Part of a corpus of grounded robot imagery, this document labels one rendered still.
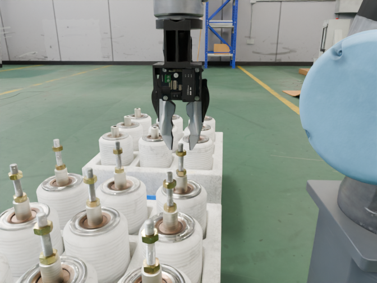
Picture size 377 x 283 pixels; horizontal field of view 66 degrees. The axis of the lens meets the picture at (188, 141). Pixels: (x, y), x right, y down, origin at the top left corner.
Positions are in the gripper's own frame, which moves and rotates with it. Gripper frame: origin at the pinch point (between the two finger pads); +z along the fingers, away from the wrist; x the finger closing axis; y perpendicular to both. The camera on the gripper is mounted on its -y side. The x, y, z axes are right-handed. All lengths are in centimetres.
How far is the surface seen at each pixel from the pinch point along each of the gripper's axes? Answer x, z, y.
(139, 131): -16.2, 10.5, -40.8
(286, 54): 188, 9, -619
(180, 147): 0.0, 0.8, 1.1
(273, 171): 34, 34, -63
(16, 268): -23.9, 15.3, 15.2
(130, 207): -9.0, 11.7, 3.4
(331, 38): 187, -22, -399
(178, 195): -0.3, 9.1, 3.2
